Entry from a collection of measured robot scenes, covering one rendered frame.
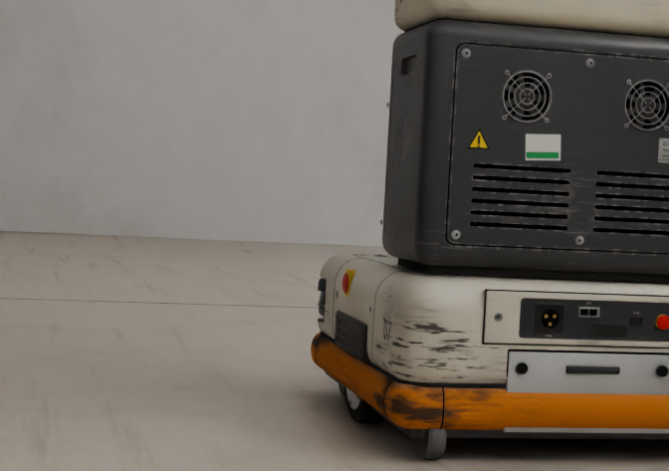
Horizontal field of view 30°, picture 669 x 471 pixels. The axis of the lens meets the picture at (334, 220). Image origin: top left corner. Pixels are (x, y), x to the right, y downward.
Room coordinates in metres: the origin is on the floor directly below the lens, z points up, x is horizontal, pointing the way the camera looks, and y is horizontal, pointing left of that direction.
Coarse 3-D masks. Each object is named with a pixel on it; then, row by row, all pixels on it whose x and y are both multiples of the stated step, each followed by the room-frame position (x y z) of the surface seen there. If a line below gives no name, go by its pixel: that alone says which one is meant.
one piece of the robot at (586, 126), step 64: (448, 0) 1.97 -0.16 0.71; (512, 0) 1.99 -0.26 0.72; (576, 0) 2.01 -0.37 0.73; (640, 0) 2.04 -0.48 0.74; (448, 64) 1.97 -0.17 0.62; (512, 64) 1.99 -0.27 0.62; (576, 64) 2.01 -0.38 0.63; (640, 64) 2.04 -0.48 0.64; (448, 128) 1.97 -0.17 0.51; (512, 128) 1.99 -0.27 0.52; (576, 128) 2.02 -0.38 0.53; (640, 128) 2.04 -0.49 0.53; (384, 192) 2.18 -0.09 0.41; (448, 192) 1.97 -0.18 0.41; (512, 192) 2.01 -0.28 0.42; (576, 192) 2.02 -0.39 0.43; (640, 192) 2.04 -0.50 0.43; (448, 256) 1.97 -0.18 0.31; (512, 256) 2.00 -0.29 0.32; (576, 256) 2.02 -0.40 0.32; (640, 256) 2.04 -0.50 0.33
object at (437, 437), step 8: (432, 432) 1.89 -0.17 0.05; (440, 432) 1.89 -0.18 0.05; (416, 440) 1.95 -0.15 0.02; (424, 440) 1.91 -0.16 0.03; (432, 440) 1.89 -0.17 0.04; (440, 440) 1.89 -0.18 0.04; (424, 448) 1.91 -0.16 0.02; (432, 448) 1.89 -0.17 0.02; (440, 448) 1.89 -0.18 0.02; (424, 456) 1.91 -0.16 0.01; (432, 456) 1.90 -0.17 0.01; (440, 456) 1.90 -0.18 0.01
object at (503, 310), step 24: (504, 312) 1.90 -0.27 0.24; (528, 312) 1.91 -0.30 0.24; (552, 312) 1.92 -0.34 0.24; (576, 312) 1.93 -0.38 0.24; (600, 312) 1.94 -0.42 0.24; (624, 312) 1.95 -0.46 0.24; (648, 312) 1.96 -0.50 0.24; (504, 336) 1.90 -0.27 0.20; (528, 336) 1.91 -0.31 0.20; (552, 336) 1.92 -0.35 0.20; (576, 336) 1.93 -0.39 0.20; (600, 336) 1.94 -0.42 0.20; (624, 336) 1.95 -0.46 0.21; (648, 336) 1.96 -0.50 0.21
